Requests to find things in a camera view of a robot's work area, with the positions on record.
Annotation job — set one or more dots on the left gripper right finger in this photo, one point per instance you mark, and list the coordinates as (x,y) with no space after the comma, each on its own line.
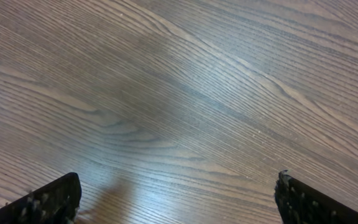
(299,203)

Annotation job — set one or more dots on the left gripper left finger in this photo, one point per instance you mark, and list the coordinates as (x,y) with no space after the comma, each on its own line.
(55,203)

